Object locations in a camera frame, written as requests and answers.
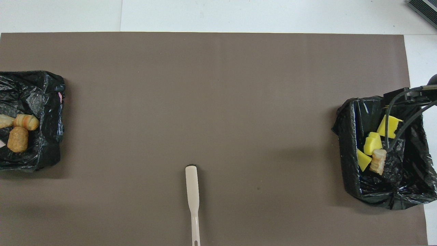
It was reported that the black bag bin pink tear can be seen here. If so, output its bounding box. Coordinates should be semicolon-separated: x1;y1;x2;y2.
0;70;66;172

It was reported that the brown table mat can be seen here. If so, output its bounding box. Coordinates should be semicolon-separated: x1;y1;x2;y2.
0;32;428;246

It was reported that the pale yellow chunk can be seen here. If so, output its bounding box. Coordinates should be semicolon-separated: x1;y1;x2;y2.
0;114;15;129
13;114;40;131

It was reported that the yellow green sponge piece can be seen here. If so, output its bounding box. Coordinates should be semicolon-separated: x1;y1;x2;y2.
356;148;372;172

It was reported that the black bag lined bin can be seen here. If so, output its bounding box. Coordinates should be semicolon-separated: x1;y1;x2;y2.
331;95;437;210

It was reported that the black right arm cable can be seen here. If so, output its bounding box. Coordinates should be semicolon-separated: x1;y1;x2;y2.
383;84;437;152

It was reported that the dark ribbed device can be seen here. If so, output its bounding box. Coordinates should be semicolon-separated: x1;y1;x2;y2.
407;0;437;28

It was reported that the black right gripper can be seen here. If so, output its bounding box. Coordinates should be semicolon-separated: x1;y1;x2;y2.
384;74;437;101

